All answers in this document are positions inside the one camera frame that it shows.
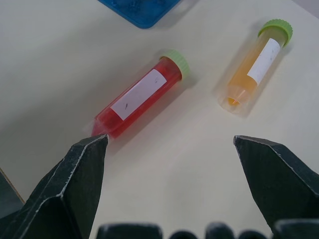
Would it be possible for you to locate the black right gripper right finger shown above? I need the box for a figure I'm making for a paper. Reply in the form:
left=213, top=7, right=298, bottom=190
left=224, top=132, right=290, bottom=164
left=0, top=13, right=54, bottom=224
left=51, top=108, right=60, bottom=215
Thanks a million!
left=233, top=135, right=319, bottom=235

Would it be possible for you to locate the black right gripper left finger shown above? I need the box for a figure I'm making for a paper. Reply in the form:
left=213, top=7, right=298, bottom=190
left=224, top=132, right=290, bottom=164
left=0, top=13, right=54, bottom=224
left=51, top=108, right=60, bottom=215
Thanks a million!
left=0, top=134, right=110, bottom=239

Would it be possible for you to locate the orange liquid tube green cap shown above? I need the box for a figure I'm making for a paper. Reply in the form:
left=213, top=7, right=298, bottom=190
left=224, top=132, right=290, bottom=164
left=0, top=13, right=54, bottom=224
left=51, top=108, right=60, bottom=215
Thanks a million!
left=218, top=19, right=294, bottom=116

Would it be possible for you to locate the red liquid tube green cap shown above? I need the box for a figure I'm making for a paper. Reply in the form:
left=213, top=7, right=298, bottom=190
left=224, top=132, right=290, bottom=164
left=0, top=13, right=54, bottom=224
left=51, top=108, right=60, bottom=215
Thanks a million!
left=86, top=49, right=190, bottom=143

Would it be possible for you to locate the blue plastic tube rack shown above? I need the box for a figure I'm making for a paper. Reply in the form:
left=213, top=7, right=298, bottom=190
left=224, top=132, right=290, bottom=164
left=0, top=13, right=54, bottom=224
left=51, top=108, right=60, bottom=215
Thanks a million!
left=97, top=0, right=181, bottom=29

